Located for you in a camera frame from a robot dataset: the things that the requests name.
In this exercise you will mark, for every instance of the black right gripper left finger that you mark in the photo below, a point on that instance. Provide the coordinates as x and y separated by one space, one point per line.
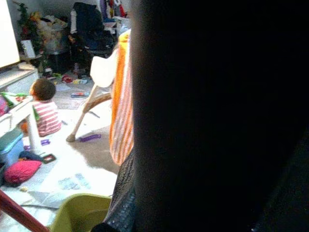
124 198

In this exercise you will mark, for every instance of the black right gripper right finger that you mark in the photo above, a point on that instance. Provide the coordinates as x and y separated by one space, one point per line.
287 193

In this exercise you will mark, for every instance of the lime green dustpan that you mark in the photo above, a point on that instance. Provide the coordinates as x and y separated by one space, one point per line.
79 212

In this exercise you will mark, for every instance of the printed paper sheet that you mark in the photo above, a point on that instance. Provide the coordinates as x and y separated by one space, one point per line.
72 182

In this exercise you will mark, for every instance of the purple toy piece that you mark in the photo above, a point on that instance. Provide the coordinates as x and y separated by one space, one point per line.
89 138

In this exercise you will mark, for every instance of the orange white striped towel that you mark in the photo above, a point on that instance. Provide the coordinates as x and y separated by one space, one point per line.
120 108

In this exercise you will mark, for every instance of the pink cushion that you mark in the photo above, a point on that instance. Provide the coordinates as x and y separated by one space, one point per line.
21 170

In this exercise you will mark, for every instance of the child in striped shirt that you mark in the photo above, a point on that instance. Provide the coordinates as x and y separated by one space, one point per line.
47 116

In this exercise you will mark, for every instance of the blue bin with teal lid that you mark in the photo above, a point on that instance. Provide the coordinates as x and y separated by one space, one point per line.
10 147

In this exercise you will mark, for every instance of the white high chair wooden legs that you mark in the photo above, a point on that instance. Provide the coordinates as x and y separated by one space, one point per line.
101 70

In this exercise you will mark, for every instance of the white kids table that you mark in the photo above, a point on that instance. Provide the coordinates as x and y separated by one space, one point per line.
21 108

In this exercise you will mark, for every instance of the white low cabinet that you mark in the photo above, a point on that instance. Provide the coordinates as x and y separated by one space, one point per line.
17 79

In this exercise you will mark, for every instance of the black chair piled with clothes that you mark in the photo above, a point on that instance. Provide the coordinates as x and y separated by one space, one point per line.
91 26

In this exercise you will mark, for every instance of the small decorated christmas tree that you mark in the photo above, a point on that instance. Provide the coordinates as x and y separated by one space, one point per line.
29 29

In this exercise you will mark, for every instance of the white board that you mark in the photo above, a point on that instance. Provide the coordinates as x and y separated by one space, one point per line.
7 31

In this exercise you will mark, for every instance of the green toy frame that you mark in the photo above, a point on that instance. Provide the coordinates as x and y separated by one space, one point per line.
49 158

